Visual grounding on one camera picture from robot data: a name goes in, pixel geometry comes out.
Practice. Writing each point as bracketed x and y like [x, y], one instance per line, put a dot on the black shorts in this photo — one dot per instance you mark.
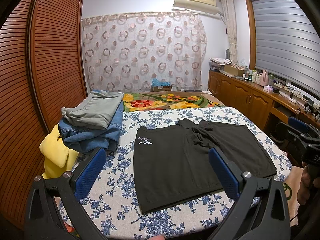
[171, 164]

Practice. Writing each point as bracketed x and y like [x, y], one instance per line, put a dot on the grey window blind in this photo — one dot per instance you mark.
[287, 44]

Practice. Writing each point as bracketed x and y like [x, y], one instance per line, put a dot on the colourful floral blanket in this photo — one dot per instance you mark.
[153, 101]

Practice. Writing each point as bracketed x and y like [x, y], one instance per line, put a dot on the brown louvered wardrobe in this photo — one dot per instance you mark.
[41, 71]

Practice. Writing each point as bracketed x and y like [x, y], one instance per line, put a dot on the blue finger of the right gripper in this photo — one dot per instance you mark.
[297, 124]

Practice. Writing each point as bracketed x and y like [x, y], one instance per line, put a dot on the long wooden cabinet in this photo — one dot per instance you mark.
[264, 109]

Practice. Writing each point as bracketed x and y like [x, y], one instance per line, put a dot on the cardboard box on cabinet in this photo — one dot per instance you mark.
[233, 70]

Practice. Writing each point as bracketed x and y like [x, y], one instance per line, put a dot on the pink bottle on cabinet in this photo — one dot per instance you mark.
[264, 78]

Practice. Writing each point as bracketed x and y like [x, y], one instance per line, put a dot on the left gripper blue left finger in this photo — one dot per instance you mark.
[86, 173]

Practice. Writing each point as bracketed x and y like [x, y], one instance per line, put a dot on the yellow plush toy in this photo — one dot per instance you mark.
[58, 158]

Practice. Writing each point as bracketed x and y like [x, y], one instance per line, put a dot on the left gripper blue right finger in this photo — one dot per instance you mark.
[228, 173]

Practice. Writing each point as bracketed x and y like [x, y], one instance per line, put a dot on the stack of papers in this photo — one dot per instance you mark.
[217, 64]

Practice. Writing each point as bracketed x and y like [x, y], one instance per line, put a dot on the beige side curtain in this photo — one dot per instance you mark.
[230, 22]

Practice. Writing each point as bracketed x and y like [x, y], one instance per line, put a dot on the person right hand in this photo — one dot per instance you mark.
[303, 193]

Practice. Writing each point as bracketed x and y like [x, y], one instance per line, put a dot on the blue floral bed sheet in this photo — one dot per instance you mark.
[112, 203]

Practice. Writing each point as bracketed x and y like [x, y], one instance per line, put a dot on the wall air conditioner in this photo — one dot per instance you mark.
[207, 6]

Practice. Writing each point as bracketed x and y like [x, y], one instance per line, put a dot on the pink circle pattern curtain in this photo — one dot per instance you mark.
[127, 52]

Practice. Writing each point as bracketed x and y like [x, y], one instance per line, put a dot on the folded blue jeans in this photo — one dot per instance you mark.
[85, 140]

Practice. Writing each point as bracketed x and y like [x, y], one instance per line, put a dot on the folded grey pants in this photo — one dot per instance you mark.
[96, 111]

